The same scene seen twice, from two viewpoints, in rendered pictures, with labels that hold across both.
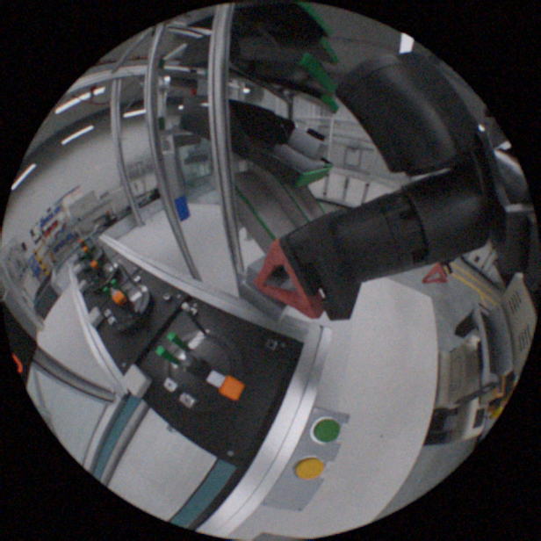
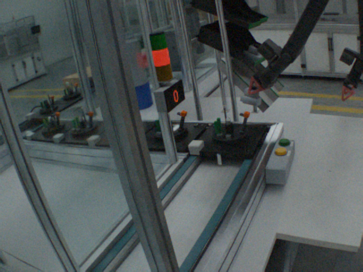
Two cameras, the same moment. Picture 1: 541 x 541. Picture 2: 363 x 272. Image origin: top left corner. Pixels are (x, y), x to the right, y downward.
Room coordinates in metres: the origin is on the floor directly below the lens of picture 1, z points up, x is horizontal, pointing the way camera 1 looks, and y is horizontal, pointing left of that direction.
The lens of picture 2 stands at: (-1.13, 0.15, 1.52)
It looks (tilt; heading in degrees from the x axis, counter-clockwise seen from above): 24 degrees down; 7
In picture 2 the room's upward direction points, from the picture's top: 11 degrees counter-clockwise
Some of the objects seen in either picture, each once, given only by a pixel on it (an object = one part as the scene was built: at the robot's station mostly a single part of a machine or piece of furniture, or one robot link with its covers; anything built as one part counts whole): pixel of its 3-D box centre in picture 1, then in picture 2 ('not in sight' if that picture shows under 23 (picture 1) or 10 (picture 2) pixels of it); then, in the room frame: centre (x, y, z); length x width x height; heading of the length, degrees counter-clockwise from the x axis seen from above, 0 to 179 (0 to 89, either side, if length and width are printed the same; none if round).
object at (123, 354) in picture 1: (120, 299); (168, 124); (0.14, 0.34, 1.01); 0.24 x 0.24 x 0.13; 67
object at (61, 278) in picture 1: (162, 198); not in sight; (1.30, 0.99, 0.92); 2.35 x 0.41 x 0.12; 157
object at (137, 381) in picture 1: (139, 381); (196, 147); (-0.01, 0.24, 0.97); 0.05 x 0.05 x 0.04; 67
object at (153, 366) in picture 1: (206, 371); (230, 139); (0.04, 0.11, 0.96); 0.24 x 0.24 x 0.02; 67
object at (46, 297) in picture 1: (53, 287); not in sight; (0.27, 2.24, 0.73); 0.62 x 0.42 x 0.23; 157
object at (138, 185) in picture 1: (147, 170); not in sight; (7.57, 6.32, 1.13); 2.86 x 1.56 x 2.25; 150
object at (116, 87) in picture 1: (116, 133); not in sight; (0.87, 0.94, 1.56); 0.05 x 0.05 x 1.39; 67
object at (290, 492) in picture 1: (305, 462); (281, 160); (-0.12, -0.06, 0.93); 0.21 x 0.07 x 0.06; 157
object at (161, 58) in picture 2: not in sight; (160, 56); (-0.09, 0.29, 1.33); 0.05 x 0.05 x 0.05
